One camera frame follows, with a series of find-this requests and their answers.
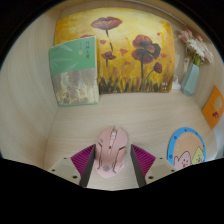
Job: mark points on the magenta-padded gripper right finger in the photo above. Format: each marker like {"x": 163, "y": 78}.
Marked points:
{"x": 156, "y": 168}

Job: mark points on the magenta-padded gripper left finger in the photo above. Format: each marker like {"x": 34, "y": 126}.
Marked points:
{"x": 66, "y": 168}

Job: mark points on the pink computer mouse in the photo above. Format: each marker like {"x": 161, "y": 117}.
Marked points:
{"x": 110, "y": 151}

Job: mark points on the round cartoon mouse pad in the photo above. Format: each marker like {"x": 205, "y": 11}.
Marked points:
{"x": 186, "y": 143}

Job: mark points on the orange book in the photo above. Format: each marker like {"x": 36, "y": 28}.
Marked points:
{"x": 215, "y": 106}

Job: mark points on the white power strip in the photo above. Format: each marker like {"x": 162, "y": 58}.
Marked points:
{"x": 176, "y": 85}

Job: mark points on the pale teal faceted vase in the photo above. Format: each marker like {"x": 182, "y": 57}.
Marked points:
{"x": 190, "y": 80}

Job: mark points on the green covered book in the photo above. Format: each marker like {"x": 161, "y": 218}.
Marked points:
{"x": 75, "y": 71}

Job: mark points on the yellow poppy flower painting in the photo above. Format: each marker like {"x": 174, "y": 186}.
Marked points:
{"x": 133, "y": 53}

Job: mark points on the pink and white flower bouquet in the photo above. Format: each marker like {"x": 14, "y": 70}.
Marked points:
{"x": 196, "y": 48}

